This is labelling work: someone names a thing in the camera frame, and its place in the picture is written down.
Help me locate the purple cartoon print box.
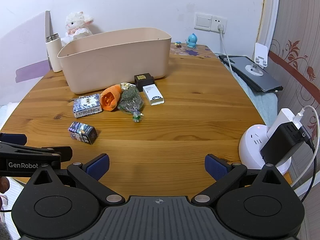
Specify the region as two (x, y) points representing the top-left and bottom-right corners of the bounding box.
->
(68, 121), (98, 145)

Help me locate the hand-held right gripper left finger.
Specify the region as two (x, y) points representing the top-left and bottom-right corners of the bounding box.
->
(30, 153), (126, 205)

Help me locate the white plush sheep toy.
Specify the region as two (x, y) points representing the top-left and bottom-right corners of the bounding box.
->
(61, 11), (95, 47)

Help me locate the blue white patterned box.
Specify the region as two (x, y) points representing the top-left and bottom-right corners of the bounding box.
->
(73, 93), (103, 118)

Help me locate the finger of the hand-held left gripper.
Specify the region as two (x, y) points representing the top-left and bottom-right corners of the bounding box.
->
(41, 146), (73, 164)
(0, 133), (27, 146)

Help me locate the white round power strip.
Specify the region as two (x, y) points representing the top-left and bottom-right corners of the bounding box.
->
(238, 124), (292, 176)

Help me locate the white phone stand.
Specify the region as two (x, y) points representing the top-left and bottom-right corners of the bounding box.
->
(245, 42), (268, 77)

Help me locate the person's left hand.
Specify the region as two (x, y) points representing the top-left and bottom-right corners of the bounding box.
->
(0, 177), (11, 194)

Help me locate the pale purple panel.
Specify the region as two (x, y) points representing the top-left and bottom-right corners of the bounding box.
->
(0, 12), (51, 105)

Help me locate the blue bird figurine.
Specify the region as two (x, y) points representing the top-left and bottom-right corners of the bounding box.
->
(185, 33), (198, 49)

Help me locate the white rectangular box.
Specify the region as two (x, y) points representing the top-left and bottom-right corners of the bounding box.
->
(142, 84), (165, 106)

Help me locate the beige plastic storage bin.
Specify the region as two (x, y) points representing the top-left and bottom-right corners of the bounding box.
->
(57, 27), (172, 94)

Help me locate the dark brown small box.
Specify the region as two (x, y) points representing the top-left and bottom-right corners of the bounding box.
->
(133, 73), (154, 87)

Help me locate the floral patterned mat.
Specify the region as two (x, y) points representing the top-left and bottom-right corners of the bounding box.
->
(169, 43), (216, 58)

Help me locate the white thermos bottle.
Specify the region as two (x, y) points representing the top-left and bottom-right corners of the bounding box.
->
(45, 33), (63, 73)

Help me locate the grey upright board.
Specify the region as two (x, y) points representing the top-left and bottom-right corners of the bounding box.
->
(45, 10), (52, 41)

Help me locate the white charging cable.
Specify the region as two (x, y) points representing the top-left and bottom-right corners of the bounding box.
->
(291, 105), (320, 188)

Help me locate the black charging cable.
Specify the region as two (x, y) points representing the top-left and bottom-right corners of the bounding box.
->
(299, 130), (317, 203)

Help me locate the light blue cloth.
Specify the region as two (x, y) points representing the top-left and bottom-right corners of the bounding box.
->
(233, 72), (278, 128)

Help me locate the orange carrot plush toy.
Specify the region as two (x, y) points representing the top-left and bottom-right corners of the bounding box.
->
(100, 85), (123, 112)

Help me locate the black power adapter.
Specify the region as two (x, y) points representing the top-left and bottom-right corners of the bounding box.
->
(260, 123), (307, 166)

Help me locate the green mesh sachet bag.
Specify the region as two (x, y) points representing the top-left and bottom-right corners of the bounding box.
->
(117, 82), (145, 123)

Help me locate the white wall switch socket panel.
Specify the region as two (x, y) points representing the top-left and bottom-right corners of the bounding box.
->
(194, 12), (228, 34)

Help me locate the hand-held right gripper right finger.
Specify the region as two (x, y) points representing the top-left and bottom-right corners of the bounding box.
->
(191, 154), (291, 205)

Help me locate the white plug with cable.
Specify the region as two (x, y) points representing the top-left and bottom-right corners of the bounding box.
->
(217, 24), (237, 76)

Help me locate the grey laptop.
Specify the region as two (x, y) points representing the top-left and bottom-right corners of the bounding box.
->
(218, 55), (284, 93)

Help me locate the white power adapter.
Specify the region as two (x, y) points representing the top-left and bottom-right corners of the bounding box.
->
(266, 108), (301, 140)

